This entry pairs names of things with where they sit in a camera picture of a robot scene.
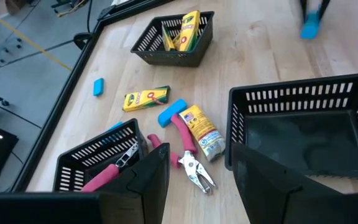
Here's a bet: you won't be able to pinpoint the black metal table frame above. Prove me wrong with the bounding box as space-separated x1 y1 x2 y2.
11 0 175 192

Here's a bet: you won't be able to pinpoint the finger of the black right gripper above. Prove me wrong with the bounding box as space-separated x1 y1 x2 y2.
300 0 310 24
318 0 331 21

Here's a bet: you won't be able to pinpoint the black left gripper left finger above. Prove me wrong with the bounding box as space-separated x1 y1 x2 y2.
99 142 172 224

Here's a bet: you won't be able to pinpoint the blue eraser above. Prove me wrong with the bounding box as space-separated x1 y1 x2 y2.
93 77 105 97
157 98 188 128
300 11 322 40
107 121 124 131

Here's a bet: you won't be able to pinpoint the black plastic slotted basket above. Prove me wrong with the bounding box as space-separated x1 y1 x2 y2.
130 11 216 68
53 118 150 194
224 72 358 180

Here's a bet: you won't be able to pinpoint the red-handled metal pliers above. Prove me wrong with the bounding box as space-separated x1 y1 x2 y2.
147 113 217 195
80 142 139 193

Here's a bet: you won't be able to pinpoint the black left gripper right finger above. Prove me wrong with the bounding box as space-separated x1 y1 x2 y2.
231 142 345 224

